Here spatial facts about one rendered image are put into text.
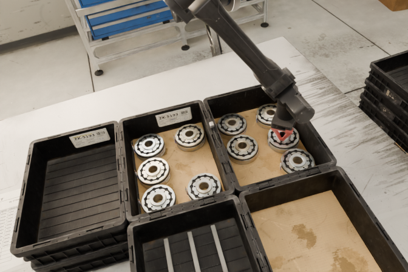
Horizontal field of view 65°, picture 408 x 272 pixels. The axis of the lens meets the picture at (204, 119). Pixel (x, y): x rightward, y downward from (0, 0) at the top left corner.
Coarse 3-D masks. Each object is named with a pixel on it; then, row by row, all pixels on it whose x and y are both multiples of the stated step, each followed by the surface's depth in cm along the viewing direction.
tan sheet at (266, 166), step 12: (216, 120) 120; (252, 120) 118; (252, 132) 114; (264, 132) 113; (264, 144) 110; (300, 144) 108; (264, 156) 106; (276, 156) 106; (240, 168) 104; (252, 168) 103; (264, 168) 103; (276, 168) 102; (240, 180) 101; (252, 180) 100
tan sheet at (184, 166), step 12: (168, 132) 118; (168, 144) 114; (204, 144) 112; (168, 156) 110; (180, 156) 110; (192, 156) 109; (204, 156) 109; (180, 168) 106; (192, 168) 106; (204, 168) 105; (216, 168) 105; (180, 180) 103; (144, 192) 101; (180, 192) 100
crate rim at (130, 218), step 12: (168, 108) 113; (204, 108) 111; (120, 120) 111; (120, 132) 107; (120, 144) 103; (216, 144) 99; (228, 180) 89; (228, 192) 87; (180, 204) 86; (192, 204) 85; (132, 216) 85; (144, 216) 84
